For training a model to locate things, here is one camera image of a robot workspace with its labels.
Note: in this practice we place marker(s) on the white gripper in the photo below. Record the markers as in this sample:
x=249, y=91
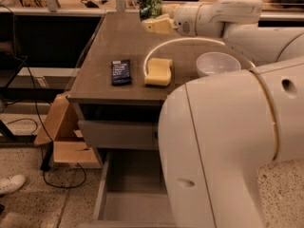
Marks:
x=184, y=22

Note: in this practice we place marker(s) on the green soda can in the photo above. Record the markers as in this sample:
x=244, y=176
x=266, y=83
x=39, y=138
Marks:
x=150, y=9

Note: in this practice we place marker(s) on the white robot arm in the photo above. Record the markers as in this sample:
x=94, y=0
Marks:
x=216, y=131

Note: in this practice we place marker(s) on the grey drawer cabinet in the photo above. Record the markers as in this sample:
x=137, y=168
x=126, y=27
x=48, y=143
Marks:
x=122, y=37

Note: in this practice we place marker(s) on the grey upper drawer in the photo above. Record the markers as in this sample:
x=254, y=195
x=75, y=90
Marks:
x=119, y=135

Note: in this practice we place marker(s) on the open grey middle drawer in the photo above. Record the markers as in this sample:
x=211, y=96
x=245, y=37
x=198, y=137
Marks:
x=132, y=192

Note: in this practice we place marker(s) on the yellow sponge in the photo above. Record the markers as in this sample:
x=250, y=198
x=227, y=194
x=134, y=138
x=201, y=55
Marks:
x=159, y=72

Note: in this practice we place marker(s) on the white bowl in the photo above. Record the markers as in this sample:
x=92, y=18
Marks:
x=213, y=63

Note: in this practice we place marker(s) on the dark blue snack bar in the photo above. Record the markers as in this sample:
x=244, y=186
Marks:
x=121, y=73

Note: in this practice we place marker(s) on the dark side shelf unit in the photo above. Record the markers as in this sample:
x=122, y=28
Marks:
x=23, y=83

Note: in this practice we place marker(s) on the brown cardboard box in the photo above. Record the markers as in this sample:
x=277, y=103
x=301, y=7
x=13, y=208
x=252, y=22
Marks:
x=60, y=129

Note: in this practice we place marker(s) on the white shoe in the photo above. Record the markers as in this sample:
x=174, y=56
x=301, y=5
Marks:
x=11, y=184

